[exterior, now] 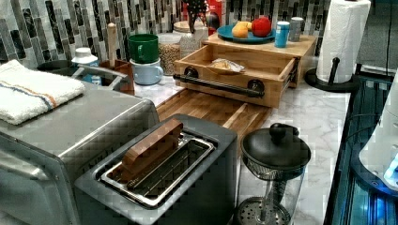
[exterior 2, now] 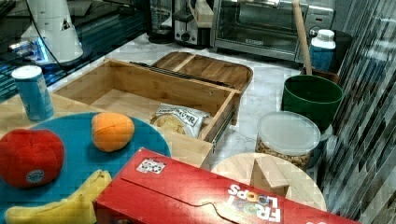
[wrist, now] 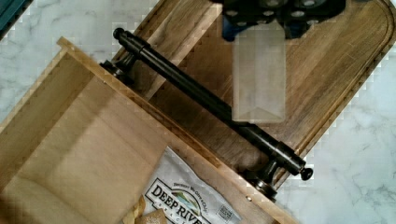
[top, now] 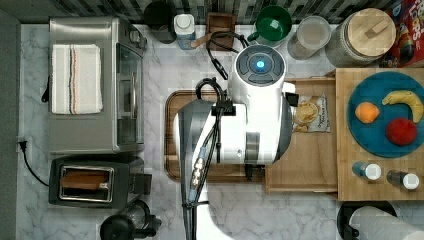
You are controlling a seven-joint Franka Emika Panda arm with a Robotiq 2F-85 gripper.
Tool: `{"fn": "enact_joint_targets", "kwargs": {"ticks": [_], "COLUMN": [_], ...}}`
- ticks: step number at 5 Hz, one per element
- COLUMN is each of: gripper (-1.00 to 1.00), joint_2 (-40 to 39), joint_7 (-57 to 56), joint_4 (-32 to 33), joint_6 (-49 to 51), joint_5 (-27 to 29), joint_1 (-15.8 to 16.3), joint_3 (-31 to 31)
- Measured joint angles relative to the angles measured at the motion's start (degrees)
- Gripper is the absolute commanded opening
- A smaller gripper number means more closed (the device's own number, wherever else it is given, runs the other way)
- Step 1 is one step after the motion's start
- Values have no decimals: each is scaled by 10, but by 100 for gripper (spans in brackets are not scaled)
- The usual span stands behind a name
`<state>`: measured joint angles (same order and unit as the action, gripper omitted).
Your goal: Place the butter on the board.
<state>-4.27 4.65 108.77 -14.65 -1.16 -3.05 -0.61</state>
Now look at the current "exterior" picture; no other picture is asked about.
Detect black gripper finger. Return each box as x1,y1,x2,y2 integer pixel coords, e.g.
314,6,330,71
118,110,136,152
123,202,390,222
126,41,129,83
184,0,207,34

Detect wooden cutting board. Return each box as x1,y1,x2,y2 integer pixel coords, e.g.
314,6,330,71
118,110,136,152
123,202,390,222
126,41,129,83
157,89,272,138

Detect red box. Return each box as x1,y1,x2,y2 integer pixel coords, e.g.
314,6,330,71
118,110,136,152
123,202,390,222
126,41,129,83
181,0,222,36

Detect glass jar wooden lid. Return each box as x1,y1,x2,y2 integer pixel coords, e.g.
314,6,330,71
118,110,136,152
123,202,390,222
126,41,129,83
173,20,209,59

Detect teal plate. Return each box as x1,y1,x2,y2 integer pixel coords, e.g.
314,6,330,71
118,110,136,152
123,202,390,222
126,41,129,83
217,24,275,44

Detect glass jar of grains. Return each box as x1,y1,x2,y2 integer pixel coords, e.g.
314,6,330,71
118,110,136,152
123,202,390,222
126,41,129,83
158,33,181,76

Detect orange fruit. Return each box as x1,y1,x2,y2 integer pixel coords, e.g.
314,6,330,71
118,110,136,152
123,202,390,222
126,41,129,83
232,24,249,38

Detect yellow fruit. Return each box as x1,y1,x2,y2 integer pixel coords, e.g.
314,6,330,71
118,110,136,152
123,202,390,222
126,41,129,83
236,21,252,31

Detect wrapped bread in plastic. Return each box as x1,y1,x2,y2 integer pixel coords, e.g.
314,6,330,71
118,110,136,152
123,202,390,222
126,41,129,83
207,58,244,73

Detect green mug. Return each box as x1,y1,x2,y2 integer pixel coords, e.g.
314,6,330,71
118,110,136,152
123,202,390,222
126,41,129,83
128,34,159,64

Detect red apple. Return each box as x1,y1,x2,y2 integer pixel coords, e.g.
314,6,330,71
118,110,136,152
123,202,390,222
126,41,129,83
252,17,271,38

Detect light blue mug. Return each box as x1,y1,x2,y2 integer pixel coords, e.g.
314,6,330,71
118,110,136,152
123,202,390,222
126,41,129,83
130,59,164,85

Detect wooden pestle utensil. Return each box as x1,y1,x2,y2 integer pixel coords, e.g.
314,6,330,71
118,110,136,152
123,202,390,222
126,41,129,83
108,22,116,68

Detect wooden drawer box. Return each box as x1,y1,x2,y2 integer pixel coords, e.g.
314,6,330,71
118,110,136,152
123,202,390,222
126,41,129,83
175,34,316,108

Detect blue can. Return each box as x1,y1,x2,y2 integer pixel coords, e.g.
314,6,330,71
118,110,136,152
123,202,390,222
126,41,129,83
274,22,290,48

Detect brown utensil holder box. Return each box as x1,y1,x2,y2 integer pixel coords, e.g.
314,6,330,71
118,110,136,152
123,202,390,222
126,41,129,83
99,59,134,95

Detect grey can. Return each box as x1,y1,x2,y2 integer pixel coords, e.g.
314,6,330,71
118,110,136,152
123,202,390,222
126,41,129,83
288,17,304,42

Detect white cap blue bottle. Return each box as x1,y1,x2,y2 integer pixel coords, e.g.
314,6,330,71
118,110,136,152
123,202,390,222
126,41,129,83
71,47,102,85

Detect black paper towel holder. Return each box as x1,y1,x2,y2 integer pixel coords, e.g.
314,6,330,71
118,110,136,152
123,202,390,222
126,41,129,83
304,57,360,93

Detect brown wooden toast block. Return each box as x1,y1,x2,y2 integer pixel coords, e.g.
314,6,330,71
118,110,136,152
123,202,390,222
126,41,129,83
120,118,183,183

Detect white paper towel roll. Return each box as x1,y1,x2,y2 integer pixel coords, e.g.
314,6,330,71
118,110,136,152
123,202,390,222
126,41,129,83
316,0,371,83

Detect grey two-slot toaster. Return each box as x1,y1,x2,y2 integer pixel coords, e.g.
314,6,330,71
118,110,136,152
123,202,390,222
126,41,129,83
75,114,237,225

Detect glass french press black lid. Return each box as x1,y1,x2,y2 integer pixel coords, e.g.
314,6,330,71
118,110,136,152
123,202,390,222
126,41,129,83
232,123,311,225

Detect white striped folded towel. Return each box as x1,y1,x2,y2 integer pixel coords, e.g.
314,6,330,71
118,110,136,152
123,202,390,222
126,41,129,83
0,60,85,125

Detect stainless steel toaster oven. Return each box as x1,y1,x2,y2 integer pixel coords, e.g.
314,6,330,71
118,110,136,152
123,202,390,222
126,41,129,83
0,82,159,225

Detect black drawer handle bar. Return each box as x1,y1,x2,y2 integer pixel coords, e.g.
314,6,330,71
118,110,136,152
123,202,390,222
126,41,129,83
173,67,265,98

